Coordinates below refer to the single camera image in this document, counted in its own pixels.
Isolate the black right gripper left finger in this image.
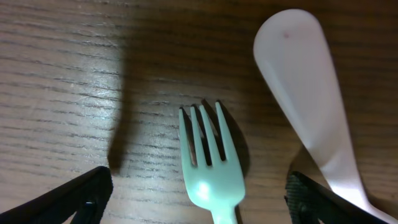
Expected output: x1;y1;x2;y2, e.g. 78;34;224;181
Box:
1;166;113;224

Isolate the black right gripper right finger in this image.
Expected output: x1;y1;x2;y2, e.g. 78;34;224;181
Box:
285;171;387;224

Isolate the pale green plastic fork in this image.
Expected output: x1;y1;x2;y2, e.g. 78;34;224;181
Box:
179;101;246;224

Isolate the white plastic spoon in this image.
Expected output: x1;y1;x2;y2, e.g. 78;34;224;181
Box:
253;9;397;223

